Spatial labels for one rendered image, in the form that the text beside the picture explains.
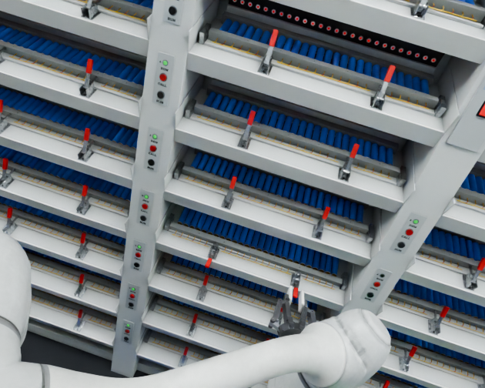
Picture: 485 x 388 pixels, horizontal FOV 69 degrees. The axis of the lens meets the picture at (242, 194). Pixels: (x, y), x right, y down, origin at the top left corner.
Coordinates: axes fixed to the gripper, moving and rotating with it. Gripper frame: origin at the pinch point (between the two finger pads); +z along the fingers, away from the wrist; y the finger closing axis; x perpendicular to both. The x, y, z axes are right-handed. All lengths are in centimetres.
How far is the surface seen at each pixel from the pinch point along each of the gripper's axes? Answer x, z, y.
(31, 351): -75, 14, -87
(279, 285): -2.2, 7.2, -4.3
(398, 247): 23.3, 3.1, 20.4
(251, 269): -1.0, 8.2, -13.9
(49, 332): -70, 21, -84
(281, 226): 17.5, 5.0, -10.2
